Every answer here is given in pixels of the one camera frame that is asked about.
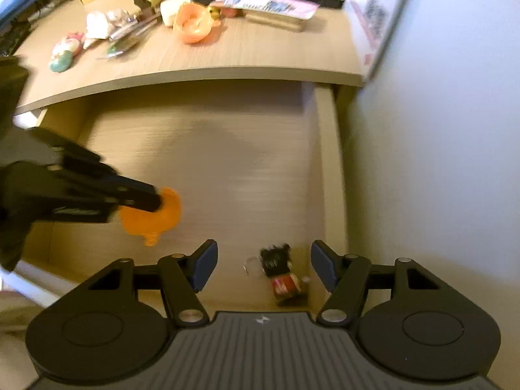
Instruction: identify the clear key ring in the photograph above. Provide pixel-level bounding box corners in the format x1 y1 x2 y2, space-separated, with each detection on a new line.
244 257 266 278

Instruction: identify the white and red carton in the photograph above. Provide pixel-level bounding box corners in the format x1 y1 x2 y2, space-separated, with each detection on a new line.
344 0 420 83

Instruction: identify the wooden drawer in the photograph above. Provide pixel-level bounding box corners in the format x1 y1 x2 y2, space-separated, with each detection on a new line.
19 78 351 322

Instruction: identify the pink round toy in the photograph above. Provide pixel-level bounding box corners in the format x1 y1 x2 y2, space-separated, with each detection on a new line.
52 32 86 59

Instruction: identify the teal round toy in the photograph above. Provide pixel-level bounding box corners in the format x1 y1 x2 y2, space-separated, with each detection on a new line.
49 54 75 73

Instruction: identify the orange plastic toy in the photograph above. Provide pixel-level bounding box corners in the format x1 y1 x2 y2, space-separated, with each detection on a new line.
116 187 183 248

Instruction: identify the black keyboard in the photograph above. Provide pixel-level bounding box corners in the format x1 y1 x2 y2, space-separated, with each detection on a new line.
0 22 32 56

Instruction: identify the clear snack packet green label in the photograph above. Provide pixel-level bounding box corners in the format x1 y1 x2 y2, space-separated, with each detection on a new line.
96 15 162 60

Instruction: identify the white squishy toy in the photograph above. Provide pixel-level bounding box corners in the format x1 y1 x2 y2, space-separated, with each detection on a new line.
160 0 190 27

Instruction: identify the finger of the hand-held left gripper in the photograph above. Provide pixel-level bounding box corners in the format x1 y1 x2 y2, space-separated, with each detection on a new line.
41 194 123 224
28 127 160 213

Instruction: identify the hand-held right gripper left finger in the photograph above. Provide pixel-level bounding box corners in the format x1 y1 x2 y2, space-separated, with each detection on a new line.
87 239 220 328

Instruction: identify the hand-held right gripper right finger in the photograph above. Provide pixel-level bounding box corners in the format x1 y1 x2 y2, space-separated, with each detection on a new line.
311 240 432 326

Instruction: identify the orange plastic bowl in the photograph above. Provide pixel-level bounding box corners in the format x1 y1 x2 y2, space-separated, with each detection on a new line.
173 3 222 45

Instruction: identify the clear wrapped toy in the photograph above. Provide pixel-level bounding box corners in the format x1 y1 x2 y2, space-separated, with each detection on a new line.
106 8 139 30

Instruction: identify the pink packet of sticks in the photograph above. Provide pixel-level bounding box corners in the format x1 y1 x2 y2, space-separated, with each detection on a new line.
209 0 321 33

